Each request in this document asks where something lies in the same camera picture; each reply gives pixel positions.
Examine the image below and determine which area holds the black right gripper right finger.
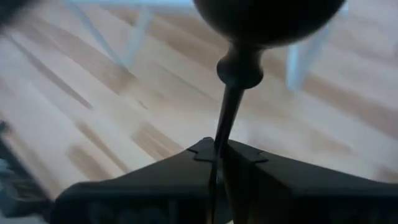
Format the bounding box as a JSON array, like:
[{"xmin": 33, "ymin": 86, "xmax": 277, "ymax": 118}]
[{"xmin": 222, "ymin": 139, "xmax": 398, "ymax": 224}]

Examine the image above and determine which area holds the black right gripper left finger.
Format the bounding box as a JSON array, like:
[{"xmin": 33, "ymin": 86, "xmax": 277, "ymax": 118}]
[{"xmin": 49, "ymin": 136, "xmax": 218, "ymax": 224}]

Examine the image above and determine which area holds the white perforated metal shelf rack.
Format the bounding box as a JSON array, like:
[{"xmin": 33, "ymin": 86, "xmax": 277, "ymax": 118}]
[{"xmin": 63, "ymin": 0, "xmax": 351, "ymax": 93}]

